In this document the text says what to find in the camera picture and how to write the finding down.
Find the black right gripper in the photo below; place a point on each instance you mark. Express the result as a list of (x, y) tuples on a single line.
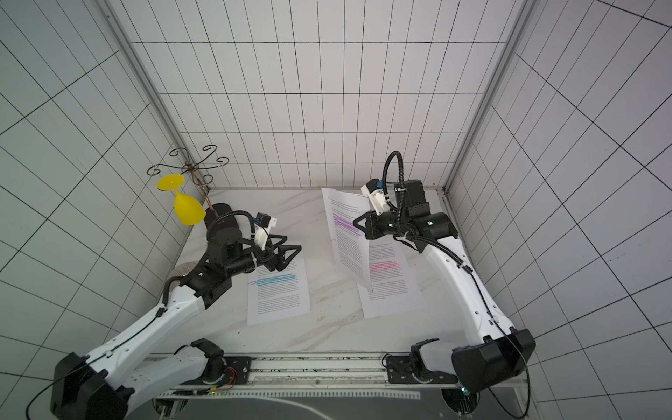
[(371, 225)]

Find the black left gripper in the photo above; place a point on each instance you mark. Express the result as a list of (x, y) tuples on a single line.
[(281, 263)]

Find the purple highlighted paper document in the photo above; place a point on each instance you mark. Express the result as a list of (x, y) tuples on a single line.
[(351, 248)]

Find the pink highlighted paper document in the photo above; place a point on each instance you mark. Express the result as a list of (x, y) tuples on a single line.
[(393, 288)]

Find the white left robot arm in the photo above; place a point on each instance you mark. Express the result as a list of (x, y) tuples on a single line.
[(111, 381)]

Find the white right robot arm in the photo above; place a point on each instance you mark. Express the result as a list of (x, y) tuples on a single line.
[(496, 350)]

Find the blue highlighted paper document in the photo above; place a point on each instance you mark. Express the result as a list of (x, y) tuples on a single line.
[(278, 295)]

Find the yellow plastic wine glass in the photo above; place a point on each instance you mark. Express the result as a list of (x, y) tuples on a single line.
[(187, 208)]

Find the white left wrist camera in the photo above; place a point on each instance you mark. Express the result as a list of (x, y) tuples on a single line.
[(263, 224)]

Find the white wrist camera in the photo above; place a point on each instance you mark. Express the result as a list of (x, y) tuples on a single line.
[(263, 224), (373, 190)]

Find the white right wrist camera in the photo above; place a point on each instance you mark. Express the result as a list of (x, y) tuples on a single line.
[(373, 190)]

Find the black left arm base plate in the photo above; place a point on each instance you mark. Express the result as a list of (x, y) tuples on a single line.
[(235, 371)]

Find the copper wire glass holder stand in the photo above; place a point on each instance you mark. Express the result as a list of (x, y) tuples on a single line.
[(197, 171)]

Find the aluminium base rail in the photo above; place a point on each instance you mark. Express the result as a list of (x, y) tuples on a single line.
[(287, 375)]

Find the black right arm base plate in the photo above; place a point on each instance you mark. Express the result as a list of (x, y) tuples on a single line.
[(407, 370)]

